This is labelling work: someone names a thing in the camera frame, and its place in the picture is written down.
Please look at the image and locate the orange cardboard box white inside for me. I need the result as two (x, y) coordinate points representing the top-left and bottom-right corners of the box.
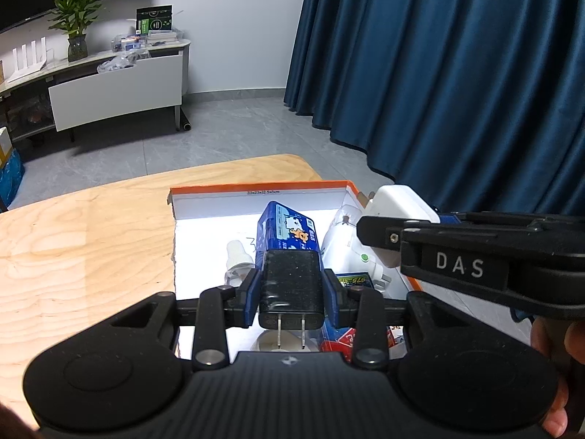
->
(167, 180), (440, 363)

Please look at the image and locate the person's right hand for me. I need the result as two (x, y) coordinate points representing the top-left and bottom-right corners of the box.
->
(530, 316), (585, 439)

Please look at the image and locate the blue cartoon print box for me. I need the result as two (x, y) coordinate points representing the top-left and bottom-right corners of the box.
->
(256, 201), (319, 269)

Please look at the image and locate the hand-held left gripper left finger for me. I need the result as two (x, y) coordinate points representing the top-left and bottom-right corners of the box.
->
(110, 267), (264, 372)

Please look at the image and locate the red blue playing card box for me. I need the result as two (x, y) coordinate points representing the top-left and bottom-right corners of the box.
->
(320, 273), (405, 353)

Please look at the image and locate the blue plastic bag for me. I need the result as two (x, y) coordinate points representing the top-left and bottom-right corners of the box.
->
(0, 149), (26, 209)

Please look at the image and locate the white plug-in mosquito heater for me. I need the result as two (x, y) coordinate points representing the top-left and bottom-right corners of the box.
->
(320, 203), (394, 296)
(253, 324), (321, 353)

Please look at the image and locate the white router with antennas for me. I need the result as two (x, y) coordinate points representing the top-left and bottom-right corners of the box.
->
(9, 37), (49, 82)

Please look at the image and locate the potted plant in dark vase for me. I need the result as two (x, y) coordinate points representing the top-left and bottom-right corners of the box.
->
(48, 0), (104, 63)

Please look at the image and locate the white plug charger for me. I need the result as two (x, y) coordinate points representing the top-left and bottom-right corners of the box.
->
(359, 185), (442, 269)

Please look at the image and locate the low television cabinet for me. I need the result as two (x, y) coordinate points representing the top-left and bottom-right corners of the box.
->
(0, 37), (193, 147)

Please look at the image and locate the black plug charger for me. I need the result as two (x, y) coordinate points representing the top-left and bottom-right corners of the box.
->
(257, 249), (327, 351)

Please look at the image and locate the green black box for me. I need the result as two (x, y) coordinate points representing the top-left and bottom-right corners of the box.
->
(136, 5), (174, 38)

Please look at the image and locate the blue white small box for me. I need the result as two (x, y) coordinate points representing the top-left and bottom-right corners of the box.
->
(114, 37), (147, 54)

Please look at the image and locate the clear crumpled plastic bag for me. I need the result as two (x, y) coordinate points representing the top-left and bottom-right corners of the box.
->
(97, 52), (138, 74)

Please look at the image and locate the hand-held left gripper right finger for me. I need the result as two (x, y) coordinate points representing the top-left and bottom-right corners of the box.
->
(322, 269), (445, 369)

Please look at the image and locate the white cabinet drawer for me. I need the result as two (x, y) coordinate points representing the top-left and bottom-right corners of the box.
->
(48, 52), (185, 134)

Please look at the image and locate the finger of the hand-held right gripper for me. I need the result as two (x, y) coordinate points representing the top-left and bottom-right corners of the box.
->
(436, 210), (585, 230)
(356, 215), (440, 259)

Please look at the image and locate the blue curtain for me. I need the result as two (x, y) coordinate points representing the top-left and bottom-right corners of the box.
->
(283, 0), (585, 221)

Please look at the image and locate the clear liquid refill bottle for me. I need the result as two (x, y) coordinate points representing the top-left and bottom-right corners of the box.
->
(224, 240), (264, 287)

